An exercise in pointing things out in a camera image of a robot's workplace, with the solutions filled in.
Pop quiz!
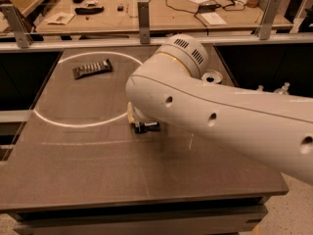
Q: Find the red bull energy drink can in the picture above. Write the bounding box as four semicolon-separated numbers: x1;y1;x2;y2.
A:
201;70;223;84

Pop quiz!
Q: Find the metal guard rail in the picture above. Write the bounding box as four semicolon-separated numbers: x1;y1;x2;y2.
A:
0;32;313;53

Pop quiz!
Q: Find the small black block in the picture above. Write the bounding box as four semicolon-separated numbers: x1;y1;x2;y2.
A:
117;5;124;11

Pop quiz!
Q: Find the metal post bracket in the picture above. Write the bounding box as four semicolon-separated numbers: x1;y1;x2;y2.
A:
137;1;150;44
0;4;32;48
255;0;281;40

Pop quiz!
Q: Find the white paper card left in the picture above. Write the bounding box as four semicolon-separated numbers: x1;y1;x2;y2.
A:
45;12;75;25

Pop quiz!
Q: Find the clear plastic bottle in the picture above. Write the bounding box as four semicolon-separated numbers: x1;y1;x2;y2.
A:
257;82;290;95

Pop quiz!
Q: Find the dark brown snack bar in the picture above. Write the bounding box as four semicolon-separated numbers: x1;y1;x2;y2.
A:
72;59;113;79

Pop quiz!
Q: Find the left metal post bracket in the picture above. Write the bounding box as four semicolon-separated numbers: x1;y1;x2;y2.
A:
0;4;32;48

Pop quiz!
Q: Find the right metal post bracket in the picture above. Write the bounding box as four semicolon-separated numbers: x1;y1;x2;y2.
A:
255;0;281;40

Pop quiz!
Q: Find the white paper sheet right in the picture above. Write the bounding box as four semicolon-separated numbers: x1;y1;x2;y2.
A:
201;12;226;25

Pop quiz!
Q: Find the wooden background workbench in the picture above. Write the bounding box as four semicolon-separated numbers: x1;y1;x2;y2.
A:
34;0;293;36

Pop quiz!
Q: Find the black power adapter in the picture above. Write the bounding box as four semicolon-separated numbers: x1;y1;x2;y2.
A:
199;3;218;13

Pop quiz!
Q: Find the middle metal post bracket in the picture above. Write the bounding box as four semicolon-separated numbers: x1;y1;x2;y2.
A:
137;1;150;44

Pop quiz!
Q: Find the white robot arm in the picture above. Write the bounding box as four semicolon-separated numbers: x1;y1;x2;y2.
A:
126;34;313;184

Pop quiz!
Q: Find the black cable on workbench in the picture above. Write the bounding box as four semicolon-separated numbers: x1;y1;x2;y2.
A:
164;0;246;28

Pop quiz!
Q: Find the blue rxbar blueberry wrapper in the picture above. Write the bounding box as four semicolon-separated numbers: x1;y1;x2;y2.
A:
133;121;160;134

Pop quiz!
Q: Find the black flat tool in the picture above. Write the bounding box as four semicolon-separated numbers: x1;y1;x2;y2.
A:
74;7;105;15

